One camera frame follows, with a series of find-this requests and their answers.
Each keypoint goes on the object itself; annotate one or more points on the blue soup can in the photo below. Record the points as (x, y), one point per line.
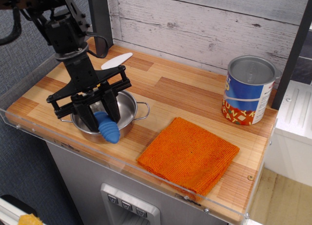
(248, 86)

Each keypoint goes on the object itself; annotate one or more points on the grey toy fridge cabinet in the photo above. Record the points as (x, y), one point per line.
(104, 196)

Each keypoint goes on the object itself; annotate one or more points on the stainless steel pot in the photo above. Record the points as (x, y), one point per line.
(128, 107)

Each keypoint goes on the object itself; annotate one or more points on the yellow handled white toy knife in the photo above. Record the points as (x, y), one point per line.
(116, 61)

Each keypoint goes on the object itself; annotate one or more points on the clear acrylic table guard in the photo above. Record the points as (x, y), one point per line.
(172, 88)

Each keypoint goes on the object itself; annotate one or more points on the black vertical post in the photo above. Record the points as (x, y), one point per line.
(294, 55)
(101, 25)

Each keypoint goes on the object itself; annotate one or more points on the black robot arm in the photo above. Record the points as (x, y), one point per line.
(65, 28)

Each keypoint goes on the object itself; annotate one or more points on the blue handled metal fork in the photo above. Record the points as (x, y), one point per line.
(107, 129)

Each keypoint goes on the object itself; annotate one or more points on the white ridged side object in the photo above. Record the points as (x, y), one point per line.
(290, 150)

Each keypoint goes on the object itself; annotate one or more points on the orange knitted cloth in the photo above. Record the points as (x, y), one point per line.
(188, 156)

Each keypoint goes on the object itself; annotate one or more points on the black left vertical post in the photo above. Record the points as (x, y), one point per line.
(101, 25)

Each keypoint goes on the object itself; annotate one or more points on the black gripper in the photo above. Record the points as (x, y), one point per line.
(87, 86)

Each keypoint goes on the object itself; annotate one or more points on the yellow black object bottom left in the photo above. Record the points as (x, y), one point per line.
(15, 212)

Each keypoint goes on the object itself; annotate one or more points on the black right vertical post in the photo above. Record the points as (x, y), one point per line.
(294, 55)

